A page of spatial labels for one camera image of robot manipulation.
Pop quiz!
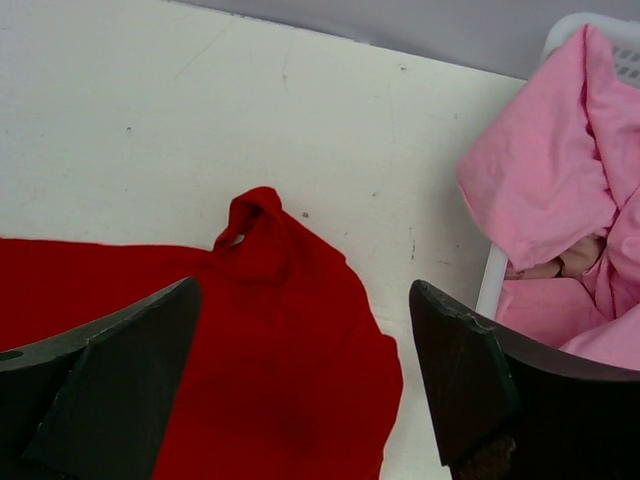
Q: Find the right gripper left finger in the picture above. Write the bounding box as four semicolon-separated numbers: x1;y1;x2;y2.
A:
1;277;202;479

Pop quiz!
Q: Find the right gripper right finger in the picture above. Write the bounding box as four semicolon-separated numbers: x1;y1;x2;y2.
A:
409;280;639;479

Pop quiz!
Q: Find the red t-shirt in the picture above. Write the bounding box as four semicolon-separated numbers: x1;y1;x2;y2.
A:
1;187;403;479

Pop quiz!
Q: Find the beige garment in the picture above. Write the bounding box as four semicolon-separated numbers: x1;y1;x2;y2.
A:
504;235;606;280

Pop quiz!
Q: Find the pink t-shirt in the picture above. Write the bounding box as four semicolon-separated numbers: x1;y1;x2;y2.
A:
456;25;639;370

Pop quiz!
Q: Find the white plastic laundry basket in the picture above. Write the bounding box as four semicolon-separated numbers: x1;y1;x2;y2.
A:
475;12;639;320

